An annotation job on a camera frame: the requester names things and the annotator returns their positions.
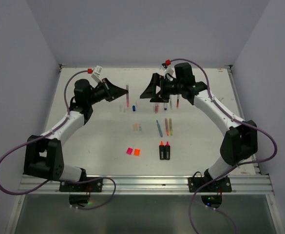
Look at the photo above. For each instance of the bright orange marker cap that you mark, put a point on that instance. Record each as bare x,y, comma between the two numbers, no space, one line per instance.
137,152

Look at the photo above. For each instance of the black pink marker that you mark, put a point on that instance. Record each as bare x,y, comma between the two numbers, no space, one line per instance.
167,151

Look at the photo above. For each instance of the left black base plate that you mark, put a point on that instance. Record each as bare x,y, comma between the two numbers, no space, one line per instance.
89,187

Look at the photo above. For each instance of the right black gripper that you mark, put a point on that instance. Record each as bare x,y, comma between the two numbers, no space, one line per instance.
151,91

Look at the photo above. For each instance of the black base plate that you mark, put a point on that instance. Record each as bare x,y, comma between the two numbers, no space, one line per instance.
89,187
209,184

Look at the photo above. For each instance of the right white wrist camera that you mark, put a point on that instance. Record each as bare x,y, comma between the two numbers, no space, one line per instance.
168,71

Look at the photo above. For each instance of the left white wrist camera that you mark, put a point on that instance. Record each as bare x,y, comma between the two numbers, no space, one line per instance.
96,73

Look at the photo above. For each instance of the aluminium front rail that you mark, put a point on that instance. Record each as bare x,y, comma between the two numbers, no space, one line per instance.
183,185

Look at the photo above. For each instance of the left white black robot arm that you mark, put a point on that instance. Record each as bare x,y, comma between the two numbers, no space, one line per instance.
44,155

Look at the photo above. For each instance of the black orange marker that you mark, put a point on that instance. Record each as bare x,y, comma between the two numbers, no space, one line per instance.
162,151

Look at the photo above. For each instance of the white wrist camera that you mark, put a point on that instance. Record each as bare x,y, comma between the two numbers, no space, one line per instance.
96,73
168,71

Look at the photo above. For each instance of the yellow highlighter pen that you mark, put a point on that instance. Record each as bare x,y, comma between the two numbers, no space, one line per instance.
170,127

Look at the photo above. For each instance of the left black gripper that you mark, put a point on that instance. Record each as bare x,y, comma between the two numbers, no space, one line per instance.
112,91

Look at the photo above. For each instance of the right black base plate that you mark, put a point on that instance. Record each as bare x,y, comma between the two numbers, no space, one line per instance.
209,184

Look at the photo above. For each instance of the orange pen cap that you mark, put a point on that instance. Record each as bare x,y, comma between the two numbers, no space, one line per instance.
137,127

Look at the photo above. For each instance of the light blue highlighter pen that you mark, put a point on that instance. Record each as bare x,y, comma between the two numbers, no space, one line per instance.
159,128

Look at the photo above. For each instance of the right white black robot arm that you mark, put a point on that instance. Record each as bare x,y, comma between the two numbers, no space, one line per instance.
240,137

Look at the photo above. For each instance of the orange highlighter pen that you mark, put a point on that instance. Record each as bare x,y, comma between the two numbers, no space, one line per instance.
167,127

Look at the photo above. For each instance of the pink marker cap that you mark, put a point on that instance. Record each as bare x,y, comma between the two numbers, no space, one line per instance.
129,151

